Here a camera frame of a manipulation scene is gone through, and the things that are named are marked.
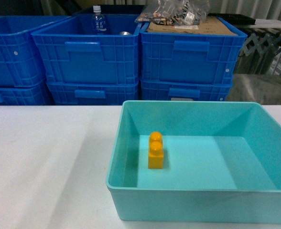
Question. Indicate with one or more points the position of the light blue plastic tray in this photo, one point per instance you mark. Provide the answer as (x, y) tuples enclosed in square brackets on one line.
[(222, 163)]

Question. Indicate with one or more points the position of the brown cardboard sheet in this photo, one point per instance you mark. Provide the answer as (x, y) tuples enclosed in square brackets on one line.
[(212, 26)]

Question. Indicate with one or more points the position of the black divided tray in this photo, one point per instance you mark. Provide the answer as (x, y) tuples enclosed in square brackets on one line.
[(235, 19)]

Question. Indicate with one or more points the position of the blue crate with cardboard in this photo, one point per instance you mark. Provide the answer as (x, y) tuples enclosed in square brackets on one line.
[(190, 58)]

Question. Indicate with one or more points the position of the blue crate with bottle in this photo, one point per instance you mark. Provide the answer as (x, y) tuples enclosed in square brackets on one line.
[(72, 53)]

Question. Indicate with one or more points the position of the lower right blue crate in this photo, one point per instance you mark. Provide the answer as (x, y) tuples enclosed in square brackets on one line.
[(166, 91)]

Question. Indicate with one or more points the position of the lower left blue crate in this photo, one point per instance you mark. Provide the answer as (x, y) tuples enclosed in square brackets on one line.
[(38, 94)]

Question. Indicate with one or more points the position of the expandable roller conveyor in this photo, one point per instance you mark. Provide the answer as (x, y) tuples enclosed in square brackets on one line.
[(258, 51)]

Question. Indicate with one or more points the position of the yellow two-stud block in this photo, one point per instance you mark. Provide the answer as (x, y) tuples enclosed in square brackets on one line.
[(155, 151)]

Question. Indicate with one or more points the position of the clear water bottle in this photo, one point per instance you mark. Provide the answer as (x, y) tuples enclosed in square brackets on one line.
[(99, 23)]

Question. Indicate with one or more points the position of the lower middle blue crate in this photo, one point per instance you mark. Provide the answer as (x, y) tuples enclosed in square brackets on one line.
[(92, 94)]

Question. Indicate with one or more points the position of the upper left blue crate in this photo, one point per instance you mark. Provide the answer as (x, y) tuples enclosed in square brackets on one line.
[(21, 64)]

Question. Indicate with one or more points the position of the silver metal can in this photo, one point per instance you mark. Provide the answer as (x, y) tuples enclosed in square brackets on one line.
[(125, 33)]

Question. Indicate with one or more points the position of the clear bag of parts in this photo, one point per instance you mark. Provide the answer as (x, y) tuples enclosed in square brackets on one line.
[(175, 12)]

